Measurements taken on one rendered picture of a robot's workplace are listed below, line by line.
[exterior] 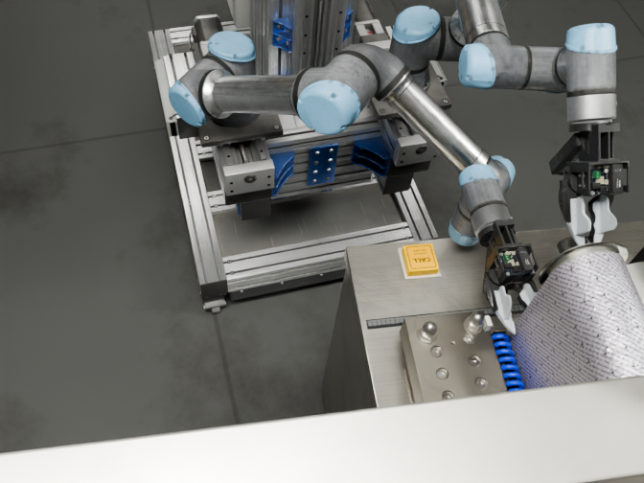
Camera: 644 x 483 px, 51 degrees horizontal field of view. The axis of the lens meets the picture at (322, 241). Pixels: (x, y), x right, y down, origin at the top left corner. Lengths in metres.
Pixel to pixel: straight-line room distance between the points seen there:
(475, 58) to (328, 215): 1.33
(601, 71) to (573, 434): 0.70
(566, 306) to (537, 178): 1.91
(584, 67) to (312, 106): 0.52
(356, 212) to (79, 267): 1.03
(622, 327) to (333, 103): 0.67
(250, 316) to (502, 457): 1.93
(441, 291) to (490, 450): 0.96
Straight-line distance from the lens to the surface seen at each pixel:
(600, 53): 1.18
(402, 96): 1.49
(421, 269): 1.51
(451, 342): 1.33
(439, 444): 0.58
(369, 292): 1.49
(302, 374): 2.37
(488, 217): 1.36
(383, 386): 1.40
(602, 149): 1.18
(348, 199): 2.49
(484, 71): 1.22
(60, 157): 2.97
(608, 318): 1.12
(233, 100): 1.58
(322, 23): 1.90
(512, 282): 1.33
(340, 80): 1.38
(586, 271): 1.15
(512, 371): 1.33
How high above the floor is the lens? 2.19
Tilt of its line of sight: 57 degrees down
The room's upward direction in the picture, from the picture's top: 8 degrees clockwise
